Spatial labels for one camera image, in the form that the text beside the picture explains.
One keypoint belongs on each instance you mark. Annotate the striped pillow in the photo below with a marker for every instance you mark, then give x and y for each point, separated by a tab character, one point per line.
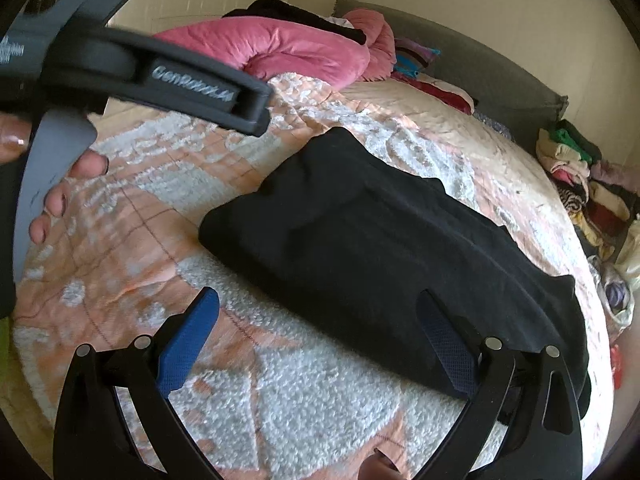
415	57

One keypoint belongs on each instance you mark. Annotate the pink duvet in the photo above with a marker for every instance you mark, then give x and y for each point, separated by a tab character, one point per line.
300	55

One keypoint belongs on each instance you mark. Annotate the black sweater with orange patches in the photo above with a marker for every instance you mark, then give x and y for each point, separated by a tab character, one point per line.
350	220

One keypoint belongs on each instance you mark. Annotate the peach patterned quilt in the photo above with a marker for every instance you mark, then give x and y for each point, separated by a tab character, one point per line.
300	385

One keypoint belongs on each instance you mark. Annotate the person's right hand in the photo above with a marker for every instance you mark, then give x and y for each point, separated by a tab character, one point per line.
380	470

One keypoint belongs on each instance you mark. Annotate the green cloth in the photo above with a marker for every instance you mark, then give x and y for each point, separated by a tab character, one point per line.
7	360

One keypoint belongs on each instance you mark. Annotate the red cloth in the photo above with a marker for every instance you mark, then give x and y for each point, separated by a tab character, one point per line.
445	92

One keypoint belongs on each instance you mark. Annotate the cream bedspread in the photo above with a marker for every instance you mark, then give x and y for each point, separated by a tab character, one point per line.
450	145

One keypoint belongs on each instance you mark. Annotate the blue patterned cloth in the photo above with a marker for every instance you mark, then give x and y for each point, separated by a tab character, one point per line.
492	125

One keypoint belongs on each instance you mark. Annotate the person's left hand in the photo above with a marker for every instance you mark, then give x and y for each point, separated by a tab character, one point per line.
85	167

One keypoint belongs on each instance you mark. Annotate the grey bed headboard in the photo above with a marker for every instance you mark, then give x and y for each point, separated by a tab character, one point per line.
475	60

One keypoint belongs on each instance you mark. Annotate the black fleece cloth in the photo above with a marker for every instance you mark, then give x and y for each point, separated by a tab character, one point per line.
290	15

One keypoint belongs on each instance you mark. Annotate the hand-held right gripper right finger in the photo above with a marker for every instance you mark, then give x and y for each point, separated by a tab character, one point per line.
445	345

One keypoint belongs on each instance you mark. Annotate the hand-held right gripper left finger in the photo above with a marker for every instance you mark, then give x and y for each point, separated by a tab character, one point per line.
187	340

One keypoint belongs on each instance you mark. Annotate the pile of clothes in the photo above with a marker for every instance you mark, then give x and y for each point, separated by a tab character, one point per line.
585	185

